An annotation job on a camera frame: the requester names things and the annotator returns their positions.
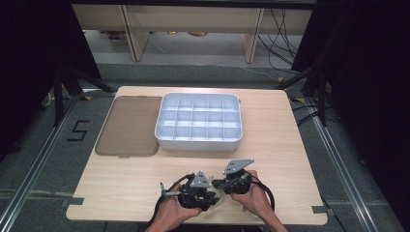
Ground person's right hand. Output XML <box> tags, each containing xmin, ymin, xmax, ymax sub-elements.
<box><xmin>229</xmin><ymin>169</ymin><xmax>276</xmax><ymax>220</ymax></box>

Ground white compartment storage box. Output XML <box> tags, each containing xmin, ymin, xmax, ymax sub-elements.
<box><xmin>154</xmin><ymin>92</ymin><xmax>244</xmax><ymax>152</ymax></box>

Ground black metal stand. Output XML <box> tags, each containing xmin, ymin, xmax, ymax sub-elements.
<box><xmin>52</xmin><ymin>63</ymin><xmax>118</xmax><ymax>128</ymax></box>
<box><xmin>273</xmin><ymin>63</ymin><xmax>329</xmax><ymax>128</ymax></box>

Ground black floor cables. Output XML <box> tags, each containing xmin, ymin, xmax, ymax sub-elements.
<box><xmin>291</xmin><ymin>103</ymin><xmax>325</xmax><ymax>128</ymax></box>

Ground grey tape strip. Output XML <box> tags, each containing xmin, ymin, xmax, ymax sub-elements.
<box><xmin>60</xmin><ymin>196</ymin><xmax>85</xmax><ymax>208</ymax></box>
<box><xmin>311</xmin><ymin>205</ymin><xmax>335</xmax><ymax>216</ymax></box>

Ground aluminium floor rail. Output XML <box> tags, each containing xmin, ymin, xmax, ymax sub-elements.
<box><xmin>305</xmin><ymin>96</ymin><xmax>379</xmax><ymax>232</ymax></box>
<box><xmin>0</xmin><ymin>94</ymin><xmax>81</xmax><ymax>232</ymax></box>

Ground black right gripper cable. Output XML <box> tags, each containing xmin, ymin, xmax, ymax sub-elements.
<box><xmin>249</xmin><ymin>179</ymin><xmax>276</xmax><ymax>215</ymax></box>

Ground person's left hand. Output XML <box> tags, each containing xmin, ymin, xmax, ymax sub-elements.
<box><xmin>154</xmin><ymin>184</ymin><xmax>203</xmax><ymax>228</ymax></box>

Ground black hanging cables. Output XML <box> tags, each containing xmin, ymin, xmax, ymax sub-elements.
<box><xmin>257</xmin><ymin>8</ymin><xmax>305</xmax><ymax>74</ymax></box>

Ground beige wooden desk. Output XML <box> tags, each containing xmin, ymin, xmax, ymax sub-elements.
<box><xmin>72</xmin><ymin>3</ymin><xmax>314</xmax><ymax>64</ymax></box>

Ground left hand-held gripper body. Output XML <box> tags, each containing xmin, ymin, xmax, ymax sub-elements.
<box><xmin>177</xmin><ymin>170</ymin><xmax>218</xmax><ymax>213</ymax></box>

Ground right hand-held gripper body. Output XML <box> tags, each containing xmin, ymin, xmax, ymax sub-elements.
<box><xmin>221</xmin><ymin>159</ymin><xmax>255</xmax><ymax>195</ymax></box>

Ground brown translucent box lid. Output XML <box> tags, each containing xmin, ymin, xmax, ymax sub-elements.
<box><xmin>95</xmin><ymin>95</ymin><xmax>163</xmax><ymax>159</ymax></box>

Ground black curtain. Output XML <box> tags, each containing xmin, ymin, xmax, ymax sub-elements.
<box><xmin>0</xmin><ymin>0</ymin><xmax>103</xmax><ymax>162</ymax></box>
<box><xmin>291</xmin><ymin>0</ymin><xmax>410</xmax><ymax>223</ymax></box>

